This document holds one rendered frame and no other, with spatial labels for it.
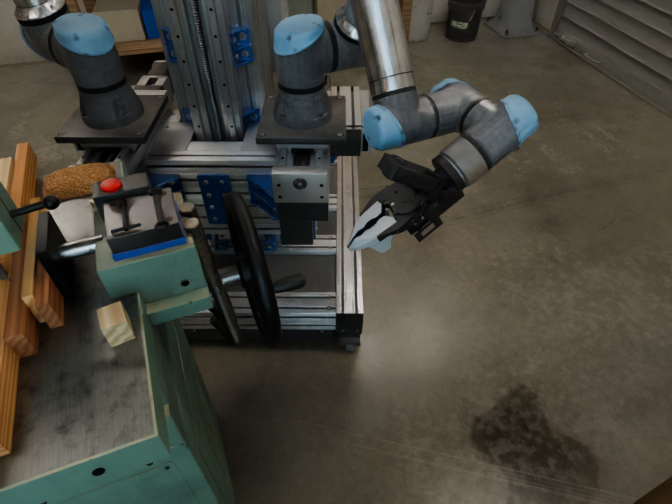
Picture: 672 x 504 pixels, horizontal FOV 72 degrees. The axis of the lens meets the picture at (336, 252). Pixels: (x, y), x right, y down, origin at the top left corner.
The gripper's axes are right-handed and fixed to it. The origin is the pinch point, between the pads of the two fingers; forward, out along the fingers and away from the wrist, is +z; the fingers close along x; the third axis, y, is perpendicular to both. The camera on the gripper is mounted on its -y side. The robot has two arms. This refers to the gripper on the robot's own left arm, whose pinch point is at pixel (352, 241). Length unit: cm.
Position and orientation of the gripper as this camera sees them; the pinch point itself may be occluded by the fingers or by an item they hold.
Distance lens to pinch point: 77.0
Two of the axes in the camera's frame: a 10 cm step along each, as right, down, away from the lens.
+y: 4.7, 4.7, 7.4
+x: -4.3, -6.1, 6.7
